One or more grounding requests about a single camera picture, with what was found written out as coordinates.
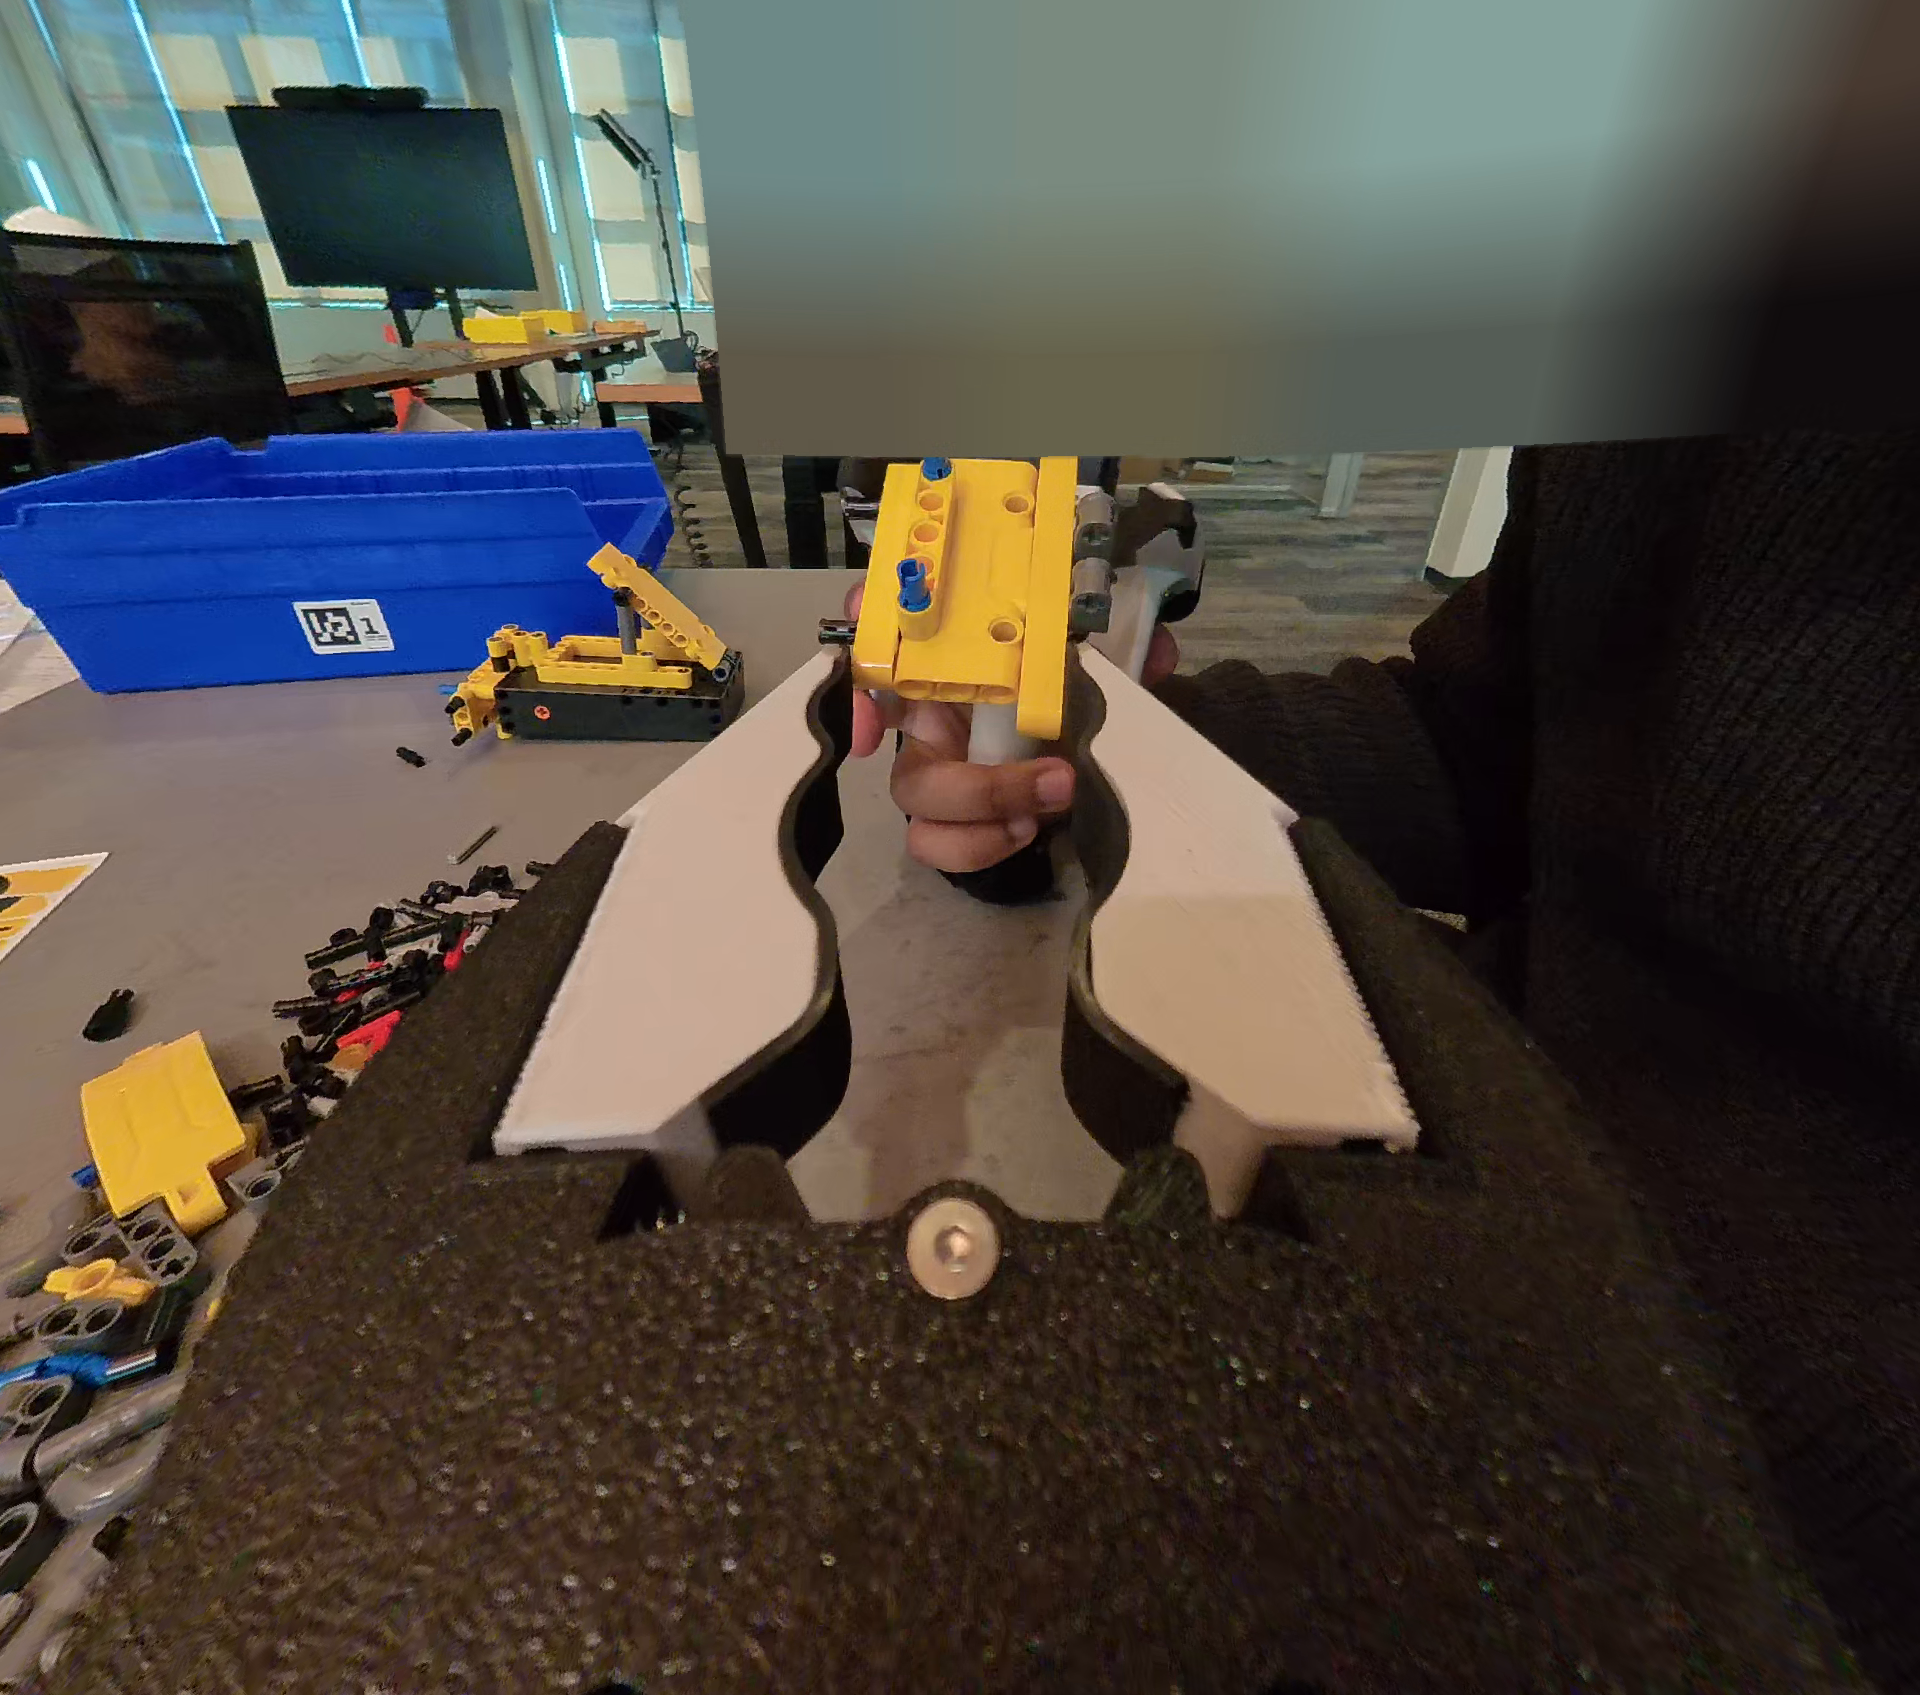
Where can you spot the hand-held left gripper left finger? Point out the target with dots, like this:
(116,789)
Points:
(675,945)

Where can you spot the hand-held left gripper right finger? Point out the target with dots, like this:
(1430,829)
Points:
(1244,959)

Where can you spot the yellow brick assembly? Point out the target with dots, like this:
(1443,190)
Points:
(975,585)

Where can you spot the person's right forearm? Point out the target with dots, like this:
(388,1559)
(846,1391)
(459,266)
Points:
(1321,765)

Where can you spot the person's right hand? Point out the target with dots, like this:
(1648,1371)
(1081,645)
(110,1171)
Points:
(975,817)

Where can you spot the yellow and black brick model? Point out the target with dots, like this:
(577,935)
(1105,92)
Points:
(614,697)

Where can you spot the person's black sweater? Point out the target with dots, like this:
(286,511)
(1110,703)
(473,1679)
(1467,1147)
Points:
(1725,825)

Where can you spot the blue plastic bin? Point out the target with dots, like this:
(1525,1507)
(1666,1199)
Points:
(451,457)

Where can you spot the yellow curved panel brick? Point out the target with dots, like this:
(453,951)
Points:
(159,1125)

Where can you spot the black pin brick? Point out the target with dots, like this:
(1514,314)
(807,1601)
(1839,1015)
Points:
(109,1013)

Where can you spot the blue bin with tag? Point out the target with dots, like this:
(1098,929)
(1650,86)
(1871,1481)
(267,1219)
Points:
(181,569)

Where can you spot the wooden office desk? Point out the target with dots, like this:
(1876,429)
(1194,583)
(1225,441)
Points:
(451,358)

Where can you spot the black light stand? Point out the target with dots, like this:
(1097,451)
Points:
(649,210)

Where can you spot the yellow box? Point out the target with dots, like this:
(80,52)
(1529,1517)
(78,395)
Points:
(519,326)

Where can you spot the yellow sticker sheet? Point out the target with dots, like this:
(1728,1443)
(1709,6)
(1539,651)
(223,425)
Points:
(38,899)

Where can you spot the printed paper sheets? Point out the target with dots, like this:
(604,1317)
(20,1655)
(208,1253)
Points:
(30,659)

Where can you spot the pile of small bricks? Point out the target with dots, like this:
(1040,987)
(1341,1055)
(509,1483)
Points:
(90,1365)

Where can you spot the black monitor on stand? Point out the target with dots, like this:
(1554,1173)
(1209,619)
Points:
(383,194)

